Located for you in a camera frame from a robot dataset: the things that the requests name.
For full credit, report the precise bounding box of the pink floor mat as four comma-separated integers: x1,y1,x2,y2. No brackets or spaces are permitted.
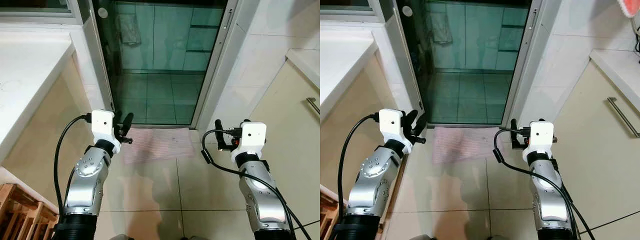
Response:
121,127,196,165
432,126,501,165

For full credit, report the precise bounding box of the beige cabinet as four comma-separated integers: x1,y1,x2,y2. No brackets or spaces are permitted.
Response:
0,55,101,201
248,59,321,223
320,50,396,201
552,60,640,236

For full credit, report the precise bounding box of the white countertop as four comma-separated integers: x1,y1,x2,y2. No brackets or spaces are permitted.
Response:
0,27,76,163
320,25,378,121
286,48,321,88
589,48,640,98

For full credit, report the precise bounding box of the grey cloth behind glass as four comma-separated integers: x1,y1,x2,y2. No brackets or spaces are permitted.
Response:
430,12,453,43
117,14,138,46

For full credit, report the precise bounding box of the wooden slatted rack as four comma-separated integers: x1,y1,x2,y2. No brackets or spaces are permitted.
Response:
0,183,58,240
320,187,341,240

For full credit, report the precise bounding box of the red pink object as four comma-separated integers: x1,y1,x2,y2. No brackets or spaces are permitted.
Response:
617,0,640,18

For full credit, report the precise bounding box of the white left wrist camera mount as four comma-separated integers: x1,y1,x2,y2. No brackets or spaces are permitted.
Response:
378,108,415,153
91,110,122,153

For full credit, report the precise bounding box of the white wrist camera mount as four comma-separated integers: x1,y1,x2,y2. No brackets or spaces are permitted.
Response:
378,108,415,153
91,110,122,153
522,120,555,161
231,120,266,157

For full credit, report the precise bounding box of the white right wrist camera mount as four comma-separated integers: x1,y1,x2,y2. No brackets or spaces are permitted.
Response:
231,120,266,157
522,120,555,161

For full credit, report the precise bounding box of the thin black floor cable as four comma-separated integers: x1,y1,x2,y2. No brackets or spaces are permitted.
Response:
580,212,640,236
292,220,321,233

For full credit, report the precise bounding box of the white window frame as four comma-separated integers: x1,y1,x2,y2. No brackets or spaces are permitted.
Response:
320,0,373,13
0,0,83,26

